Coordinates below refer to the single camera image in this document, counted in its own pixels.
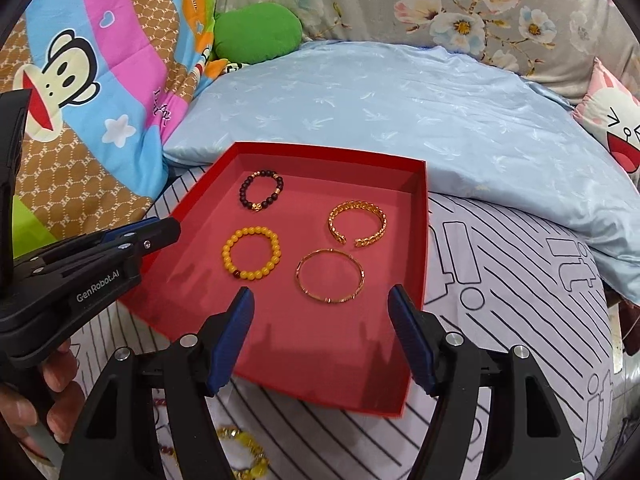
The person's left hand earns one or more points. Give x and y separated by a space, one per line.
60 400

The light blue pillow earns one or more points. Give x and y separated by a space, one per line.
400 120

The cartoon monkey quilt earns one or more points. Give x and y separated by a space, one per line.
110 60

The grey floral bedding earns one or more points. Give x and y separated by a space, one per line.
400 0

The thin gold bangle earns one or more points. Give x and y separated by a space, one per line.
361 275

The pink rabbit cushion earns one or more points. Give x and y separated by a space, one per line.
610 115

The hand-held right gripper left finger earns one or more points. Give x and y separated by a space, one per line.
235 340

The striped bed sheet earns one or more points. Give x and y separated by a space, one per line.
500 285

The green cushion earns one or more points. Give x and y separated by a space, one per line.
257 32

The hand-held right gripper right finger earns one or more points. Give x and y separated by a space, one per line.
411 340

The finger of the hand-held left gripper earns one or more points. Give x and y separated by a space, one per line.
150 240
145 223

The red cardboard box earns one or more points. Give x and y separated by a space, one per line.
310 350

